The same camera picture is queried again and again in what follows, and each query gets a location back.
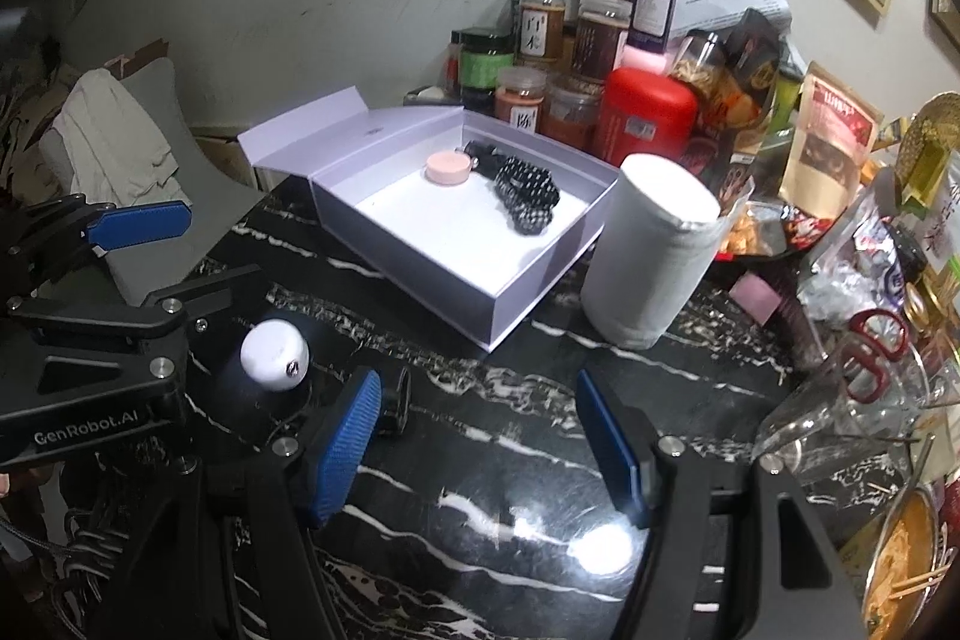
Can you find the grey cushion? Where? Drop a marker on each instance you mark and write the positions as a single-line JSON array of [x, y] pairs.
[[202, 190]]

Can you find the kraft pouch with red label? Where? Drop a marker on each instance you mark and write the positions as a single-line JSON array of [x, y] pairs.
[[829, 145]]

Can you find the black hair claw clip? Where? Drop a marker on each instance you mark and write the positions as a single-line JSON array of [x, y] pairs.
[[484, 151]]

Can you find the purple label jar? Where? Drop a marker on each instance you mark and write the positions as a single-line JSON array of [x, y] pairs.
[[651, 6]]

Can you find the small pink box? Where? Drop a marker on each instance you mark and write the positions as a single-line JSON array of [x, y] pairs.
[[754, 296]]

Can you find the gold picture frame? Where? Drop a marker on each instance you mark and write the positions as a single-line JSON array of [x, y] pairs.
[[949, 10]]

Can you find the black snack bag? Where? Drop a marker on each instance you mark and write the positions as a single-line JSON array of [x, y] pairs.
[[757, 63]]

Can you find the black white patterned scrunchie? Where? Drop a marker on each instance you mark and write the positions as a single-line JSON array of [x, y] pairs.
[[525, 194]]

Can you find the clear snack packet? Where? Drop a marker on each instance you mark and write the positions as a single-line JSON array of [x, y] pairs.
[[757, 231]]

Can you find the dark red snack bag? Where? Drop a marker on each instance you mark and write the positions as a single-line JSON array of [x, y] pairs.
[[712, 160]]

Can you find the pink bottle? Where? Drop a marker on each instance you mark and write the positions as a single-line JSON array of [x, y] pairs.
[[645, 59]]

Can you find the white green tea pouch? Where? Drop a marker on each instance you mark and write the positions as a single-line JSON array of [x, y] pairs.
[[946, 227]]

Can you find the white cloth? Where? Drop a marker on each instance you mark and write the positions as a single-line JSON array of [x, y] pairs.
[[112, 138]]

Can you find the dried slices jar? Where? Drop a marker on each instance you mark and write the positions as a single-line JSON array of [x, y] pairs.
[[697, 63]]

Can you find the small red label jar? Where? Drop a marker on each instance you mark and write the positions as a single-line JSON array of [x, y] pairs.
[[453, 63]]

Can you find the clear plastic bag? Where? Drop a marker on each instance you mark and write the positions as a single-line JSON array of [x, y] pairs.
[[855, 265]]

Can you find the red canister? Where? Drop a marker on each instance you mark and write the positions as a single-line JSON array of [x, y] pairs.
[[645, 115]]

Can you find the golden woven mat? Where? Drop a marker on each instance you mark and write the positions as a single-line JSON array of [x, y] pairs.
[[937, 123]]

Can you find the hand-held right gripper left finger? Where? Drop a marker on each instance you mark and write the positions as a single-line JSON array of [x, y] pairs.
[[341, 452]]

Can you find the red brown contents jar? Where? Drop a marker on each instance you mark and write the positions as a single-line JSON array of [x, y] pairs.
[[570, 119]]

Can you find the dark brown label jar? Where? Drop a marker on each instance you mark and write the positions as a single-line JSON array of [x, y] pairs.
[[600, 40]]

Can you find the glass measuring cup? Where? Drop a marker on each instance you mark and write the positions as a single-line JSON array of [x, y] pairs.
[[817, 422]]

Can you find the white paper towel roll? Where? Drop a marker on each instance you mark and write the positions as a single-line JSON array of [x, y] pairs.
[[645, 265]]

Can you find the noodle bowl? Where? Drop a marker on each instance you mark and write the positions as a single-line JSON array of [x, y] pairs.
[[900, 557]]

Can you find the white label herb jar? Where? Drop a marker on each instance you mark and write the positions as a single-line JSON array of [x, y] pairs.
[[541, 33]]

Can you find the brown cardboard box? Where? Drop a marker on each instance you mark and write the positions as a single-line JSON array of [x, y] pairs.
[[142, 57]]

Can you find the round pink compact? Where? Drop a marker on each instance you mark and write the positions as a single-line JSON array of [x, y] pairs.
[[448, 166]]

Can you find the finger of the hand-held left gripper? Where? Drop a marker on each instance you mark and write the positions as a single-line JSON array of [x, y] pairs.
[[142, 227], [97, 319]]

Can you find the white black device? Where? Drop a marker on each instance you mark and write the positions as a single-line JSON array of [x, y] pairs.
[[427, 95]]

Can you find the red scissors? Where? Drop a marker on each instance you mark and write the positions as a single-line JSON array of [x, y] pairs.
[[862, 377]]

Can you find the green label black jar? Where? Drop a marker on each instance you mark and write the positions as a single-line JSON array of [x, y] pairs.
[[486, 63]]

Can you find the white gift box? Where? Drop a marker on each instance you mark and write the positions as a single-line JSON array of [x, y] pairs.
[[450, 235]]

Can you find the orange powder jar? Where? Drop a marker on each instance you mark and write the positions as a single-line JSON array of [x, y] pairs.
[[519, 100]]

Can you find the white round jar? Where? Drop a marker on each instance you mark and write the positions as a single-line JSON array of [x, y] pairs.
[[270, 351]]

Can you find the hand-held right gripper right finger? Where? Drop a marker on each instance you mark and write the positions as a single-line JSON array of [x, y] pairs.
[[611, 452]]

